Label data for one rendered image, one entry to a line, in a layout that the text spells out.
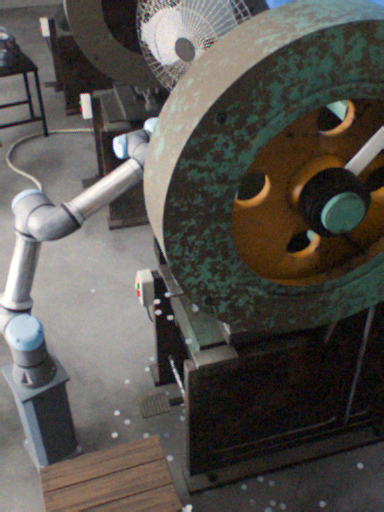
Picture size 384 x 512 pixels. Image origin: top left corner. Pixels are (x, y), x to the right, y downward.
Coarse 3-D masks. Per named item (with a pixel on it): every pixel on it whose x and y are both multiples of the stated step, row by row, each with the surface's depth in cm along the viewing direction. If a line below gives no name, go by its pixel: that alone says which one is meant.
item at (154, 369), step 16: (160, 272) 227; (160, 288) 231; (160, 304) 236; (160, 320) 241; (160, 336) 247; (176, 336) 249; (160, 352) 252; (176, 352) 255; (160, 368) 258; (160, 384) 264
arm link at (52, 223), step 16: (144, 144) 195; (128, 160) 193; (144, 160) 190; (112, 176) 189; (128, 176) 189; (96, 192) 187; (112, 192) 188; (48, 208) 186; (64, 208) 184; (80, 208) 185; (96, 208) 188; (32, 224) 185; (48, 224) 183; (64, 224) 183; (80, 224) 186; (48, 240) 187
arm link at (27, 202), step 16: (32, 192) 193; (16, 208) 193; (32, 208) 187; (16, 224) 193; (16, 240) 197; (32, 240) 195; (16, 256) 198; (32, 256) 198; (16, 272) 200; (32, 272) 202; (16, 288) 202; (0, 304) 206; (16, 304) 205; (32, 304) 209; (0, 320) 206
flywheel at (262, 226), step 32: (288, 128) 132; (352, 128) 137; (256, 160) 134; (288, 160) 137; (320, 160) 138; (352, 160) 136; (288, 192) 142; (320, 192) 132; (352, 192) 133; (256, 224) 145; (288, 224) 148; (320, 224) 136; (352, 224) 136; (256, 256) 152; (288, 256) 155; (320, 256) 158; (352, 256) 162
